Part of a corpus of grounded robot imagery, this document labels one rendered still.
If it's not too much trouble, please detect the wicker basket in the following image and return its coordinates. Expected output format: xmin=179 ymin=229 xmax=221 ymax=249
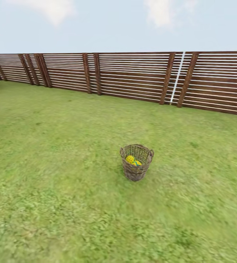
xmin=120 ymin=144 xmax=155 ymax=182

